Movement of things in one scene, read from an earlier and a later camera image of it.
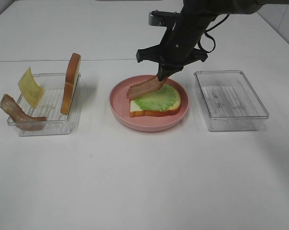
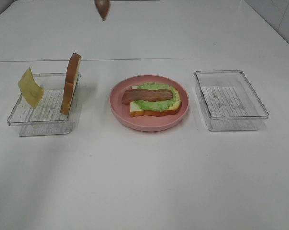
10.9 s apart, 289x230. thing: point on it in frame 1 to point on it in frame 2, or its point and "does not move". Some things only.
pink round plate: [120, 105] does not move
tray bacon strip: [19, 117] to [103, 6]
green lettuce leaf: [161, 100] does not move
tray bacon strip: [145, 87] to [129, 95]
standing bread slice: [73, 72] does not move
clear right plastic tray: [228, 101] does not move
